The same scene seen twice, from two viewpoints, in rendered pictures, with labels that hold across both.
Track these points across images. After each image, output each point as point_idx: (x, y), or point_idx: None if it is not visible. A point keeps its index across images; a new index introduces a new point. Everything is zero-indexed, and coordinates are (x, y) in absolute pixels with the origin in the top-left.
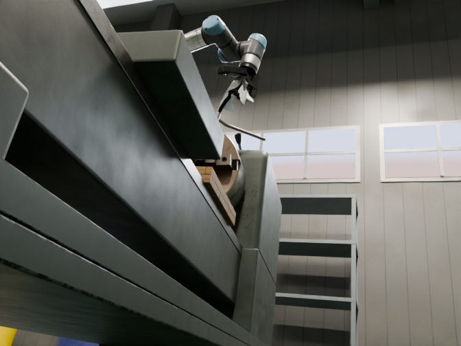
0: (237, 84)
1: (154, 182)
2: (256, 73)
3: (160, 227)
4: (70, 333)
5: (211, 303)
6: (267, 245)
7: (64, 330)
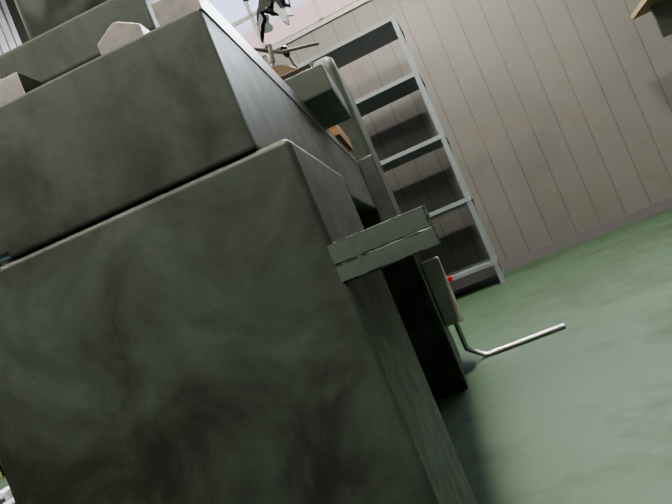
0: (267, 2)
1: (337, 166)
2: None
3: (350, 191)
4: None
5: None
6: (369, 143)
7: None
